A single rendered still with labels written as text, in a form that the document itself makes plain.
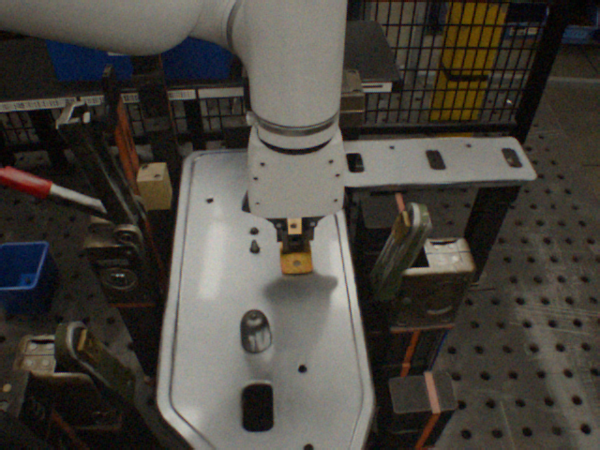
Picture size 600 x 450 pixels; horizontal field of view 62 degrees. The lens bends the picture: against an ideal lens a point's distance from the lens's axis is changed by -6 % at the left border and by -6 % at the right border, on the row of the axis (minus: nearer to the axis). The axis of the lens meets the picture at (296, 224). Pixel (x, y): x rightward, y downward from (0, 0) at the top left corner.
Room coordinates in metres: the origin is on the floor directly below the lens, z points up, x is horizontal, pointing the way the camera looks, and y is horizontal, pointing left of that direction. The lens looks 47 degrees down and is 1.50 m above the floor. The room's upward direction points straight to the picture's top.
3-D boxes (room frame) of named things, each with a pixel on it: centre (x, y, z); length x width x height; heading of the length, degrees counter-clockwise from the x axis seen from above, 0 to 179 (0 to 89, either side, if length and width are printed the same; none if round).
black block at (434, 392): (0.23, -0.13, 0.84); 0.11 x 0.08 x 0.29; 94
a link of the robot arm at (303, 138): (0.42, 0.00, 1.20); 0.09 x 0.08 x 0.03; 94
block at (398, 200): (0.50, -0.13, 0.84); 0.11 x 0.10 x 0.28; 94
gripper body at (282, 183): (0.42, 0.00, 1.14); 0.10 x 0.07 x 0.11; 94
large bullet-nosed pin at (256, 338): (0.29, 0.04, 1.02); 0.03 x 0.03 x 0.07
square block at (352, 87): (0.70, -0.06, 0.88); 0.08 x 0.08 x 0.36; 4
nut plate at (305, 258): (0.42, 0.00, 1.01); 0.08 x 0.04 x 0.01; 4
